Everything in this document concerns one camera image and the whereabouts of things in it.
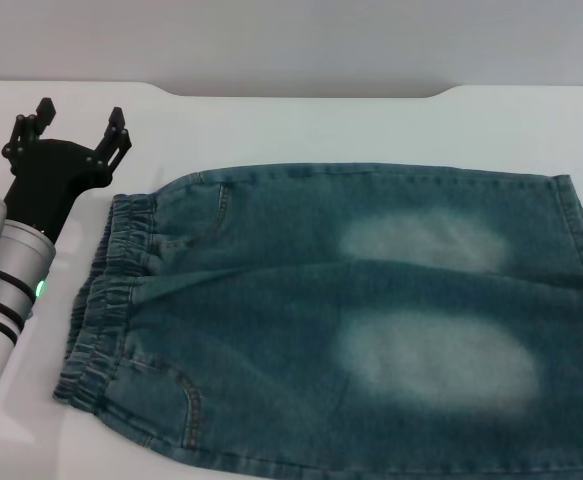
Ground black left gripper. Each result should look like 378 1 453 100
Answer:
1 98 133 244

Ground blue denim shorts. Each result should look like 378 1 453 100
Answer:
53 160 583 480

